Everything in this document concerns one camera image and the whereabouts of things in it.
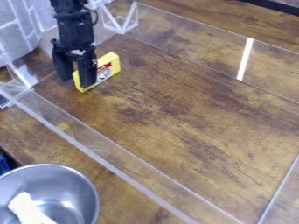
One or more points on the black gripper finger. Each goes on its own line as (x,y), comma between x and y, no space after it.
(63,65)
(87,71)

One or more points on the steel bowl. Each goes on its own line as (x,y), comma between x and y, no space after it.
(62,191)

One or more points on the yellow butter box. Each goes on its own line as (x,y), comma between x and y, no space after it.
(109,67)

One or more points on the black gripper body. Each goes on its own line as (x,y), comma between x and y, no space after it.
(77,35)

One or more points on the white handle in bowl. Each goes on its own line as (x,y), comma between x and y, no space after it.
(28,214)

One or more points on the grey brick pattern cloth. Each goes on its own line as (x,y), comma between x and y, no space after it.
(26,19)

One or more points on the clear acrylic enclosure wall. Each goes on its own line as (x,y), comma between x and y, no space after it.
(189,137)

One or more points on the blue object at edge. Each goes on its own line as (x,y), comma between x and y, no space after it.
(4,166)

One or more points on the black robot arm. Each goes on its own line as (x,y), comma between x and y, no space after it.
(71,5)

